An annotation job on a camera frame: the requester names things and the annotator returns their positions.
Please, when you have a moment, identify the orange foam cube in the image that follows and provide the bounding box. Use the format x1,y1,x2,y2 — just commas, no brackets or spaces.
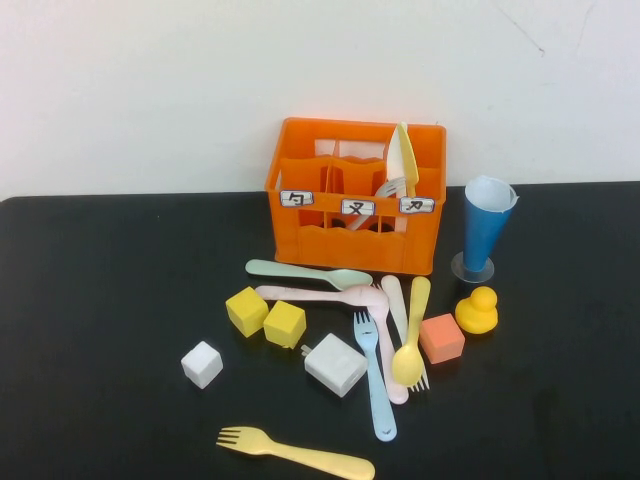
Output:
417,313,466,365

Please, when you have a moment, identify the yellow plastic knife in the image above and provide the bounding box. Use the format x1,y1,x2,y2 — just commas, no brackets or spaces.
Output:
398,125,420,199

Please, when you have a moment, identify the yellow plastic spoon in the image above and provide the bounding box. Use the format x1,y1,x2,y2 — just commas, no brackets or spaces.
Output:
389,274,432,385

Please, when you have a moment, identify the clear round plastic base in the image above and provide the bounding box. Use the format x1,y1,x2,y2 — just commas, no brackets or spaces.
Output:
451,251,496,285

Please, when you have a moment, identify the white plastic fork in crate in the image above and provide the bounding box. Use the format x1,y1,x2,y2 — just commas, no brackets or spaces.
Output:
347,175,409,232

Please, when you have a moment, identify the white paper label sticker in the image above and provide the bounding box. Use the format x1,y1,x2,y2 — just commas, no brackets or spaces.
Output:
341,198,377,217
279,190,315,208
398,196,435,215

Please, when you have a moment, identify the light blue plastic fork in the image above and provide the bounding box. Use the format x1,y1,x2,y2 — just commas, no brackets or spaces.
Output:
352,310,398,443

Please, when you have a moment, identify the cream white plastic fork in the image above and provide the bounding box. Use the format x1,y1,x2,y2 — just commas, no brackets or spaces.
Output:
380,274,431,394

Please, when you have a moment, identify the small white foam cube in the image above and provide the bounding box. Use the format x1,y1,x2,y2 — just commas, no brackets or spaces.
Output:
180,340,224,389

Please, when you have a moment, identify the blue paper cone cup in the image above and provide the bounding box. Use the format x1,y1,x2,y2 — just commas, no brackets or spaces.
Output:
463,174,521,274

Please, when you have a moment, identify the orange plastic cutlery crate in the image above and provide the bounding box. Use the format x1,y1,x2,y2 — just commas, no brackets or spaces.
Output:
263,116,448,276

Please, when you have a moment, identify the pink plastic fork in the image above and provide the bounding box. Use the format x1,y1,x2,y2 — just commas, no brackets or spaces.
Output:
371,283,409,405

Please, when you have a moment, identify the yellow foam cube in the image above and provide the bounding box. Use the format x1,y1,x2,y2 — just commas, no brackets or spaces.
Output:
262,299,307,348
225,286,271,338

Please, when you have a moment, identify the white plastic knife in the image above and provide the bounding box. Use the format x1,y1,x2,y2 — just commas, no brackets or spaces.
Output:
384,122,409,186

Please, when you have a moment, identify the white power adapter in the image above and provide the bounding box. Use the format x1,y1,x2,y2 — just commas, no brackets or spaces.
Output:
299,332,369,399

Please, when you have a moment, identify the pink plastic spoon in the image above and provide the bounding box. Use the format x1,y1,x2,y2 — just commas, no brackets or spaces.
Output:
254,284,384,307

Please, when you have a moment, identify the yellow rubber duck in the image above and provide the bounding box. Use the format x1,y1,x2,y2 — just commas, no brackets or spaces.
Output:
454,287,500,335

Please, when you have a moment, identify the yellow plastic fork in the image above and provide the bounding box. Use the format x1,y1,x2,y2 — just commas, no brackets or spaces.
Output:
215,425,376,480

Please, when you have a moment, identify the pale green plastic spoon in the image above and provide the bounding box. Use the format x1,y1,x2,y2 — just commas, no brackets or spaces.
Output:
245,258,374,291

